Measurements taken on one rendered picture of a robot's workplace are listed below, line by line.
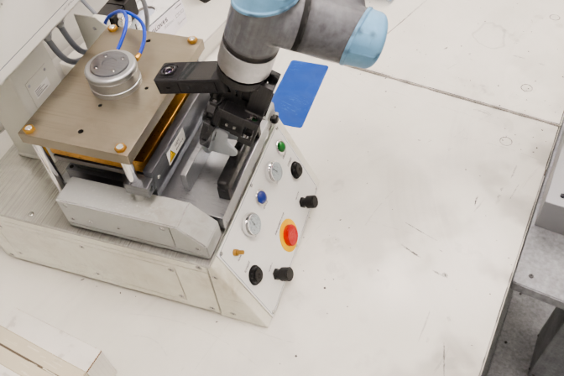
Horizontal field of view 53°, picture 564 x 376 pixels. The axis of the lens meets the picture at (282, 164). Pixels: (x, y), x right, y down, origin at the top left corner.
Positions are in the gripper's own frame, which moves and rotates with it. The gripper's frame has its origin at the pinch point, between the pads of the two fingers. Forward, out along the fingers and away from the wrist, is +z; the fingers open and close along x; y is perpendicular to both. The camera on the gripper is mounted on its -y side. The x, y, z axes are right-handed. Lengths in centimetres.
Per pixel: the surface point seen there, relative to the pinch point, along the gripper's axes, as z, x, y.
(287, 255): 16.9, -3.4, 20.6
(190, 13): 31, 62, -25
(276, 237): 13.5, -2.8, 17.3
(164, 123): -3.5, -2.0, -6.8
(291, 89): 24, 43, 9
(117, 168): 1.1, -10.1, -10.5
